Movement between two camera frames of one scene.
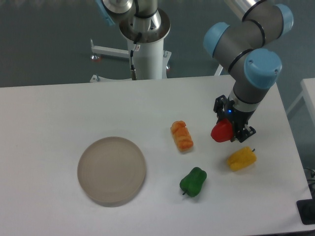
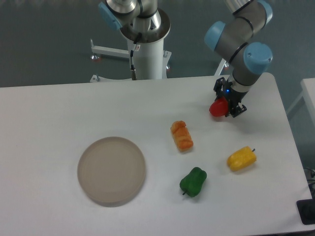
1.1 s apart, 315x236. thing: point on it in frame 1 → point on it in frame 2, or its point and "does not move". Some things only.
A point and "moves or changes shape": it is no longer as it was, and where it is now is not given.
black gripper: [237, 117] → [234, 97]
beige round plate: [111, 170] does not move
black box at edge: [306, 208] does not move
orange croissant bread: [181, 135] does not move
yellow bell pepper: [241, 159] does not move
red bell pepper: [222, 131] moves or changes shape
